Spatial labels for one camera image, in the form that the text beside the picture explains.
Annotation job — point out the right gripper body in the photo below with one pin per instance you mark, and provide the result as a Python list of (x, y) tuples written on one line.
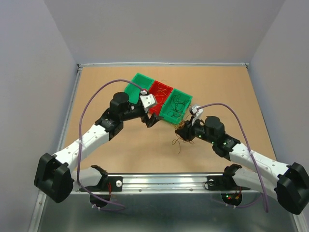
[(195, 130)]

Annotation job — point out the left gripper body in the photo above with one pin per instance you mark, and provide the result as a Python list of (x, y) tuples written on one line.
[(136, 111)]

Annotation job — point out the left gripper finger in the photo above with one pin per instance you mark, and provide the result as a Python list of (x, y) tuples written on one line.
[(148, 121), (154, 119)]

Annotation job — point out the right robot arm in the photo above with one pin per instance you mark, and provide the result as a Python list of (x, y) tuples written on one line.
[(286, 183)]

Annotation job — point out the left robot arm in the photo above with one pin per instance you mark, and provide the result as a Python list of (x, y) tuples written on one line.
[(59, 174)]

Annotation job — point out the red bin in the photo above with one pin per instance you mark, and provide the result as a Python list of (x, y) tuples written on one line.
[(161, 93)]

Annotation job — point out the right green bin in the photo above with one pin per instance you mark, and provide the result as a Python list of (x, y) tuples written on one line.
[(175, 106)]

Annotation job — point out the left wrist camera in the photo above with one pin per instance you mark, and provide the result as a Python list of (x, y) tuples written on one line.
[(148, 102)]

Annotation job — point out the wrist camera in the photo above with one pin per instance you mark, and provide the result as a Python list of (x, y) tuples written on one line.
[(196, 112), (148, 102)]

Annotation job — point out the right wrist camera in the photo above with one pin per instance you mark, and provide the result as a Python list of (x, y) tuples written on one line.
[(196, 112)]

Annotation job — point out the aluminium rail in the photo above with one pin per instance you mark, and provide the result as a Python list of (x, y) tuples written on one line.
[(159, 183)]

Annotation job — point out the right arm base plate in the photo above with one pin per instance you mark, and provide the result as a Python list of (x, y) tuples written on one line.
[(221, 183)]

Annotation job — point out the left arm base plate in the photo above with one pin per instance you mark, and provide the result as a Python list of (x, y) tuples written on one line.
[(108, 183)]

